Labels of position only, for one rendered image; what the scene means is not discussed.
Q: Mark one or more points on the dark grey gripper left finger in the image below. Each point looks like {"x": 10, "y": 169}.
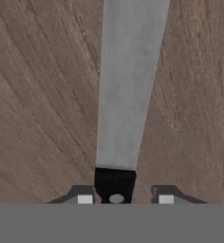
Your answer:
{"x": 80, "y": 192}

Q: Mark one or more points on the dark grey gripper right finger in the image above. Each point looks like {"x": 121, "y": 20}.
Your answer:
{"x": 171, "y": 192}

